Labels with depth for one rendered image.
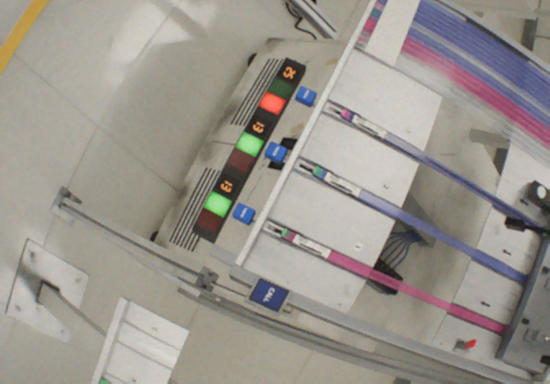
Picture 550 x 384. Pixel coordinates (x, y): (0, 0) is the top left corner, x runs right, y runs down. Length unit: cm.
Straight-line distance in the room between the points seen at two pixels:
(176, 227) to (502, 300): 96
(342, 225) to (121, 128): 81
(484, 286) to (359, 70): 47
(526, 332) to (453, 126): 79
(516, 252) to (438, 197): 56
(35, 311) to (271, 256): 84
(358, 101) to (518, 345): 58
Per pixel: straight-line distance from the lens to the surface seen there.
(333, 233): 115
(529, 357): 119
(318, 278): 114
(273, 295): 109
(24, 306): 174
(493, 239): 122
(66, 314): 158
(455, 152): 179
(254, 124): 120
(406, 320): 177
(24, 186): 167
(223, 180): 117
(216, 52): 196
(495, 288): 122
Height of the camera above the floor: 154
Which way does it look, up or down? 46 degrees down
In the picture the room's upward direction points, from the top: 103 degrees clockwise
